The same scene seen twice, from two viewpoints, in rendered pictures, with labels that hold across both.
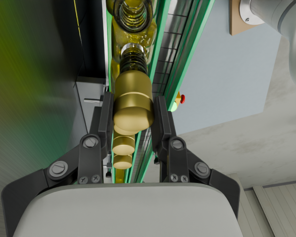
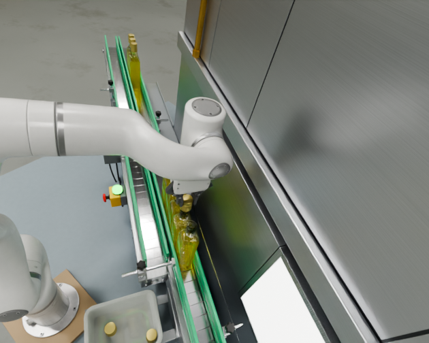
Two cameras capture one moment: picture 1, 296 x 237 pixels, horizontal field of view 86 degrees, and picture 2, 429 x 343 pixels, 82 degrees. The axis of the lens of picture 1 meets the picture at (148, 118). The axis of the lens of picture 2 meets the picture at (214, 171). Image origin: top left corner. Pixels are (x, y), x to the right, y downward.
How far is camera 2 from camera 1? 0.62 m
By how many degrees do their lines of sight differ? 33
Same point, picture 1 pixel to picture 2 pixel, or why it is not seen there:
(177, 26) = (147, 243)
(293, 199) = not seen: outside the picture
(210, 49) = (80, 251)
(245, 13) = (65, 288)
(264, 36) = not seen: hidden behind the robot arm
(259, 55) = not seen: hidden behind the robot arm
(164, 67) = (143, 218)
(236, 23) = (69, 279)
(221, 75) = (49, 232)
